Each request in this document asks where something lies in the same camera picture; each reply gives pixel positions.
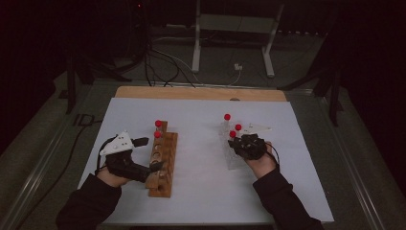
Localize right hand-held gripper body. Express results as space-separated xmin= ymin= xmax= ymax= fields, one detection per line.
xmin=234 ymin=124 xmax=273 ymax=161

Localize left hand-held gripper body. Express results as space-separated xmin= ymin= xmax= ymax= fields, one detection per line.
xmin=99 ymin=129 xmax=152 ymax=184

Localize clear acrylic test tube rack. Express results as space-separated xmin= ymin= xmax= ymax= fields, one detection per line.
xmin=219 ymin=123 xmax=249 ymax=171

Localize wooden test tube rack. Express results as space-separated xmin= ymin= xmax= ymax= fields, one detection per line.
xmin=145 ymin=120 xmax=179 ymax=198

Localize person's left hand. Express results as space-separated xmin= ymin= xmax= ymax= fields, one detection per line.
xmin=96 ymin=166 xmax=130 ymax=189

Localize person's right hand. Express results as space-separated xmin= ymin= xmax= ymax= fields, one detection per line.
xmin=245 ymin=142 xmax=278 ymax=179

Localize white table sheet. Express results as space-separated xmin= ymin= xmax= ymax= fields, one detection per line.
xmin=78 ymin=96 xmax=335 ymax=224

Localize black metal stand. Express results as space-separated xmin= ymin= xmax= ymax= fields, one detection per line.
xmin=277 ymin=60 xmax=347 ymax=127
xmin=65 ymin=54 xmax=132 ymax=115

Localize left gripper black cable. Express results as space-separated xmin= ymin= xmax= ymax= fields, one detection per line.
xmin=95 ymin=136 xmax=118 ymax=176

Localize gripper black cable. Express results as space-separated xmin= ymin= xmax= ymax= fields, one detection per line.
xmin=264 ymin=142 xmax=282 ymax=168
xmin=95 ymin=136 xmax=118 ymax=176

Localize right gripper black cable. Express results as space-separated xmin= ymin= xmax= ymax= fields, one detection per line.
xmin=264 ymin=142 xmax=282 ymax=168

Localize black cable with connector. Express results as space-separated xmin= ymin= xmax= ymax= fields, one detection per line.
xmin=15 ymin=113 xmax=103 ymax=230

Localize white plug with cable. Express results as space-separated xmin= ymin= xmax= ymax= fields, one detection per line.
xmin=228 ymin=62 xmax=243 ymax=86

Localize black floor cable bundle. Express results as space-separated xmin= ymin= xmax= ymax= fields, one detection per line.
xmin=143 ymin=41 xmax=196 ymax=88

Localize aluminium floor rail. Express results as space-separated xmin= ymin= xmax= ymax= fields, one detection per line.
xmin=314 ymin=92 xmax=389 ymax=230
xmin=0 ymin=92 xmax=95 ymax=230

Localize white metal stand frame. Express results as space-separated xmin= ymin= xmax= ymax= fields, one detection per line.
xmin=191 ymin=0 xmax=285 ymax=79

